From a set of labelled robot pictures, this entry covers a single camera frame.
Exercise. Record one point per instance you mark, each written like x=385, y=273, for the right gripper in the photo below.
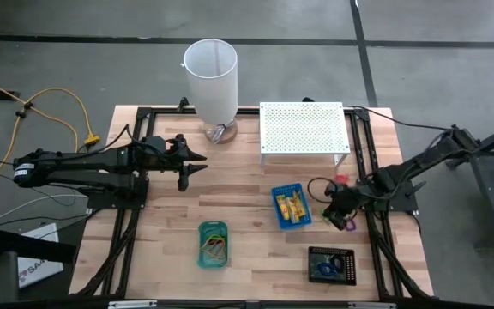
x=346, y=198

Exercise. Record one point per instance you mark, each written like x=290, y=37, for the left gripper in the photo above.
x=157, y=156

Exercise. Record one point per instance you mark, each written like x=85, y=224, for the yellow crayon box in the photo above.
x=292, y=211

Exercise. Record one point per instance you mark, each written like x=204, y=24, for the blue plastic basket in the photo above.
x=278, y=223

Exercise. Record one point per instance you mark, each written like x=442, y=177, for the yellow rubber band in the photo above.
x=212, y=236

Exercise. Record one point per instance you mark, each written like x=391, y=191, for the coloured rubber bands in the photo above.
x=222, y=246

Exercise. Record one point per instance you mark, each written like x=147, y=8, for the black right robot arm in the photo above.
x=418, y=165

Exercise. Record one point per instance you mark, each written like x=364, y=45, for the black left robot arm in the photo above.
x=80, y=167

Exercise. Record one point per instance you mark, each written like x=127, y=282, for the black mesh tray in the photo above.
x=315, y=253

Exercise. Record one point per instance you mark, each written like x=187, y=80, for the white lamp with wooden base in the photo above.
x=210, y=90

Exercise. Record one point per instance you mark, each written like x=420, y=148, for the white perforated metal shelf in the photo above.
x=303, y=126

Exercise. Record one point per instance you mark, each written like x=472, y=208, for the teal plastic tray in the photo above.
x=204, y=262

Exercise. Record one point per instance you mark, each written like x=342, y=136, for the dark metal stand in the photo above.
x=491, y=189

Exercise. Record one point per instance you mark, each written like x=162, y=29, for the white printed box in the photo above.
x=41, y=266

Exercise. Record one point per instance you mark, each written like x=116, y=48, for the black aluminium table frame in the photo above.
x=142, y=124

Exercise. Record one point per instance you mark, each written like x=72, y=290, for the silver metal bracket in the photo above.
x=371, y=305
x=131, y=304

